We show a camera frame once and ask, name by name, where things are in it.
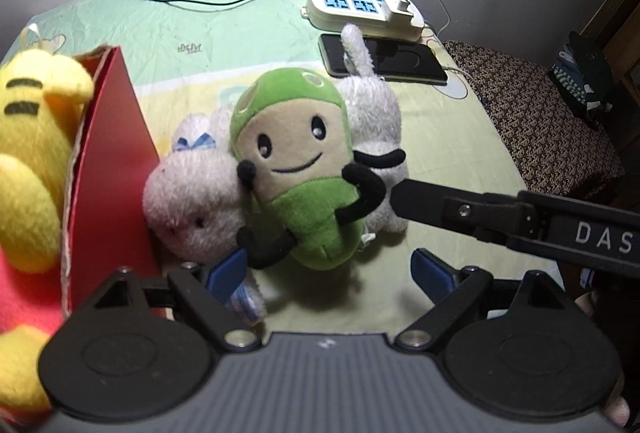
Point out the red cardboard box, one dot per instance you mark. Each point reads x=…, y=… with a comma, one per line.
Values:
x=115, y=138

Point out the white rabbit plush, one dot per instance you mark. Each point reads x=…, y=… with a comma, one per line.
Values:
x=195, y=193

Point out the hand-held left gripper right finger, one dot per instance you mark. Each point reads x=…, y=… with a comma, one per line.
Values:
x=430, y=273

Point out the wooden cabinet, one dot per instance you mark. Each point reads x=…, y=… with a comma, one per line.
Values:
x=625, y=13

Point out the yellow tiger plush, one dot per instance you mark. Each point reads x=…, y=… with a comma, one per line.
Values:
x=30, y=138

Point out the black smartphone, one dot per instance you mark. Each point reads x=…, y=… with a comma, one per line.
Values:
x=400, y=63

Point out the white power strip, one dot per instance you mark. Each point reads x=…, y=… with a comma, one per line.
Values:
x=320, y=13

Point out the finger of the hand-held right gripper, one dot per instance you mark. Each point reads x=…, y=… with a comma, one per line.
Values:
x=435, y=205

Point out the dark patterned bag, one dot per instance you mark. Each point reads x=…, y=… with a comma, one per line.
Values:
x=580, y=78

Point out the green plush doll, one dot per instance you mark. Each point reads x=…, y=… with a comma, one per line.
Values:
x=300, y=153

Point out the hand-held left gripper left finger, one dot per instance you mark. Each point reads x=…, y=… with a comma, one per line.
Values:
x=227, y=270

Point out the person's right hand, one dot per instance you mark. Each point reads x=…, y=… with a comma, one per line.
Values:
x=584, y=304

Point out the white charger plug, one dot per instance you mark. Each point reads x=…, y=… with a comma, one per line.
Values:
x=400, y=13

